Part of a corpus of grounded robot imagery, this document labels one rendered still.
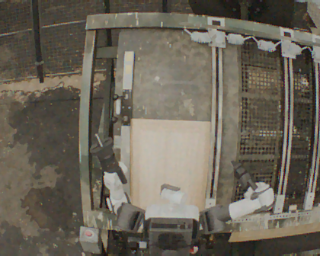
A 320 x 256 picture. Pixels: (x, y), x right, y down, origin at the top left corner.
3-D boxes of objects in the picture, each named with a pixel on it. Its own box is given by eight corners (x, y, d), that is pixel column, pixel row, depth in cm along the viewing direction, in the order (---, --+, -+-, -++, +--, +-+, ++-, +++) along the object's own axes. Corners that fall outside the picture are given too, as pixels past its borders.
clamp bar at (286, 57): (270, 210, 284) (275, 220, 260) (276, 29, 271) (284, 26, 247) (282, 209, 283) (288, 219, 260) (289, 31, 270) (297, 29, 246)
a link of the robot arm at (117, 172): (110, 152, 244) (117, 168, 251) (97, 166, 239) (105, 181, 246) (127, 158, 237) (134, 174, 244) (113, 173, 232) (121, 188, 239)
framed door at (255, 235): (228, 239, 341) (228, 241, 339) (241, 201, 302) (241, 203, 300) (321, 228, 338) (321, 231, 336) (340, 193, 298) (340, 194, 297)
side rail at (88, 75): (85, 206, 294) (82, 209, 283) (89, 31, 282) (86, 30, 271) (94, 206, 294) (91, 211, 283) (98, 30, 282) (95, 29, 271)
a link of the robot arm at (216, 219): (232, 224, 224) (207, 232, 229) (236, 223, 232) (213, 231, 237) (228, 203, 227) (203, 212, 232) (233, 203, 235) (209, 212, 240)
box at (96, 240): (84, 252, 277) (78, 239, 264) (84, 238, 285) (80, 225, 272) (101, 254, 276) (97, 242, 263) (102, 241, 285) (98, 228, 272)
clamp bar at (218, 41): (200, 215, 286) (201, 225, 262) (206, 18, 272) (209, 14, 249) (216, 214, 285) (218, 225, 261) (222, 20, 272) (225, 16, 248)
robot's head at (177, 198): (179, 211, 228) (180, 196, 225) (161, 205, 233) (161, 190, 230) (187, 205, 233) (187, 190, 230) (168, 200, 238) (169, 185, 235)
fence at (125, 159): (122, 212, 287) (121, 214, 283) (126, 51, 277) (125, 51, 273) (130, 213, 287) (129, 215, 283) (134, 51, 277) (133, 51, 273)
